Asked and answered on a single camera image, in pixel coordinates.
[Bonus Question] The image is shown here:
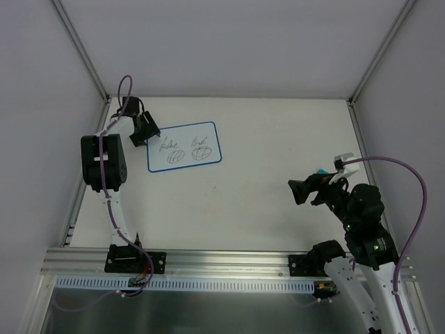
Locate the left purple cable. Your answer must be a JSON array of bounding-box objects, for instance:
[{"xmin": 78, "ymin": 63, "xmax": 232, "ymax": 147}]
[{"xmin": 99, "ymin": 74, "xmax": 156, "ymax": 297}]

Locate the white slotted cable duct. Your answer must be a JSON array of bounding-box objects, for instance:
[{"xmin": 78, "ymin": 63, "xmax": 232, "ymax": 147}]
[{"xmin": 55, "ymin": 276, "xmax": 315, "ymax": 294}]

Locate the right aluminium corner post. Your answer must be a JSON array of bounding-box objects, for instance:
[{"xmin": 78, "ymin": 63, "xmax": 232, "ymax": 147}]
[{"xmin": 348, "ymin": 0, "xmax": 418, "ymax": 105}]

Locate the aluminium corner post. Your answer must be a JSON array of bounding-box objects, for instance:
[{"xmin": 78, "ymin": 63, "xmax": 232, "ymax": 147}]
[
  {"xmin": 49, "ymin": 0, "xmax": 109, "ymax": 102},
  {"xmin": 348, "ymin": 0, "xmax": 418, "ymax": 105}
]

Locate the blue framed whiteboard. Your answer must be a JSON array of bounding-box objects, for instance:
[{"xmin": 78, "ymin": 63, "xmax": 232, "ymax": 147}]
[{"xmin": 147, "ymin": 121, "xmax": 223, "ymax": 173}]

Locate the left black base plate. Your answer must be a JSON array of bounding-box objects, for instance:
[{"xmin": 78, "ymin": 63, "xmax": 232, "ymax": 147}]
[{"xmin": 104, "ymin": 244, "xmax": 167, "ymax": 274}]

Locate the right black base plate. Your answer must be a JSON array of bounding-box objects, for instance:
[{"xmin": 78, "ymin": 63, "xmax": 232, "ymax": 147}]
[{"xmin": 287, "ymin": 253, "xmax": 327, "ymax": 277}]

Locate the aluminium mounting rail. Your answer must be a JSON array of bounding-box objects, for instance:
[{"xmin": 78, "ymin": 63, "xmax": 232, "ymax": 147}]
[{"xmin": 40, "ymin": 246, "xmax": 418, "ymax": 283}]

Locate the left aluminium corner post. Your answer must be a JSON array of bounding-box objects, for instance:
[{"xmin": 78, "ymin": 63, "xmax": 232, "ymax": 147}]
[{"xmin": 49, "ymin": 0, "xmax": 109, "ymax": 102}]

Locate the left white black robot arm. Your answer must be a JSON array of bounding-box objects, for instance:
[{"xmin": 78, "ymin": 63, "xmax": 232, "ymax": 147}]
[{"xmin": 80, "ymin": 96, "xmax": 161, "ymax": 272}]

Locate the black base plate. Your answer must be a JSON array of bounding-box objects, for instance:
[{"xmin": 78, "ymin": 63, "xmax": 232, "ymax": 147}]
[
  {"xmin": 287, "ymin": 253, "xmax": 327, "ymax": 277},
  {"xmin": 104, "ymin": 244, "xmax": 167, "ymax": 274}
]

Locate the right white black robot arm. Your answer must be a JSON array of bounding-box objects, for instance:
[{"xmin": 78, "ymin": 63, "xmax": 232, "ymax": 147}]
[{"xmin": 288, "ymin": 174, "xmax": 419, "ymax": 333}]

